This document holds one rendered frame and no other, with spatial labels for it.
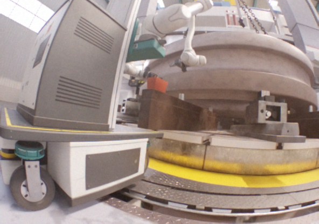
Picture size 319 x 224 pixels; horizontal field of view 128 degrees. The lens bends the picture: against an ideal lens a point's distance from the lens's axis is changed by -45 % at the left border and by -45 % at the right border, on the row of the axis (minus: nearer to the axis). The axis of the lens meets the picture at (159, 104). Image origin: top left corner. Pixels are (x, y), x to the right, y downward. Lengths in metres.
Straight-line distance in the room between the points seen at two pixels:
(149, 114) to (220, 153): 0.71
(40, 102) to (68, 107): 0.11
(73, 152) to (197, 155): 1.05
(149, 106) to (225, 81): 1.02
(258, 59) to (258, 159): 1.41
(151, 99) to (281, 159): 1.32
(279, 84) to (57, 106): 2.15
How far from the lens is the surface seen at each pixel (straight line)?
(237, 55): 2.18
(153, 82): 1.38
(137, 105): 2.51
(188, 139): 1.29
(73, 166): 0.50
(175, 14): 0.88
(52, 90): 0.50
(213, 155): 1.28
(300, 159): 1.64
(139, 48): 0.93
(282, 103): 1.61
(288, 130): 1.24
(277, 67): 2.38
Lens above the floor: 0.39
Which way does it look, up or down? 7 degrees up
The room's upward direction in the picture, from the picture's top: 7 degrees clockwise
